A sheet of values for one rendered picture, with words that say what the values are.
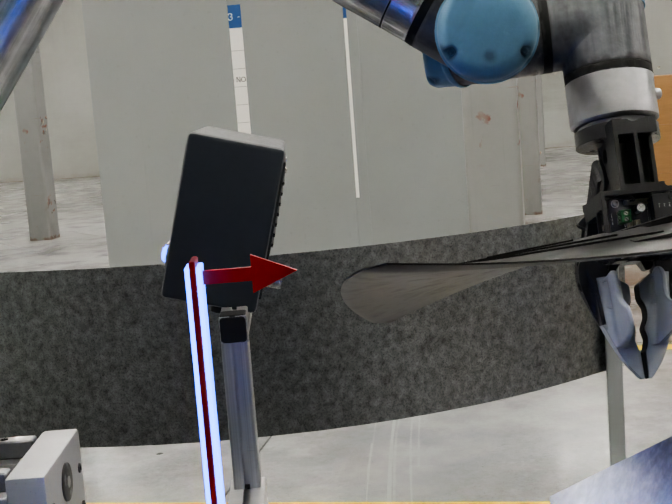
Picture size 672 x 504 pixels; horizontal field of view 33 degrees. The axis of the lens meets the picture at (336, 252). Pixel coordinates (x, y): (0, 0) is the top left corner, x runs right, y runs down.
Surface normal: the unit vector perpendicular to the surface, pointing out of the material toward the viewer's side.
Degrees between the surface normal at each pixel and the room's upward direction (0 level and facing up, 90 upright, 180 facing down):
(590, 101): 78
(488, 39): 90
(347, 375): 90
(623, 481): 55
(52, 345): 90
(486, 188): 90
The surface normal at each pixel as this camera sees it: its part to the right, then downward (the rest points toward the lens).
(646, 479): -0.69, -0.44
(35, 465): -0.07, -0.99
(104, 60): -0.18, 0.15
